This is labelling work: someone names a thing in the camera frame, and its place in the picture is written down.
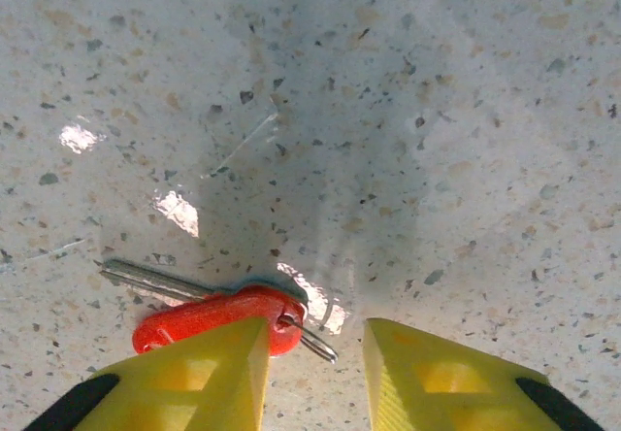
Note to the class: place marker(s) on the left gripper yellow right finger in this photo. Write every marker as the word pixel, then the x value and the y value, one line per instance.
pixel 446 392

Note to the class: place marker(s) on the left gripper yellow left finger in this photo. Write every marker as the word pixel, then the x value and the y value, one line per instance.
pixel 184 392

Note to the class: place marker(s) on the red plastic key tag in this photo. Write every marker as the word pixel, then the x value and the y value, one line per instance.
pixel 208 312

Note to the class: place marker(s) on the silver key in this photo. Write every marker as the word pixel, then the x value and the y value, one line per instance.
pixel 155 280

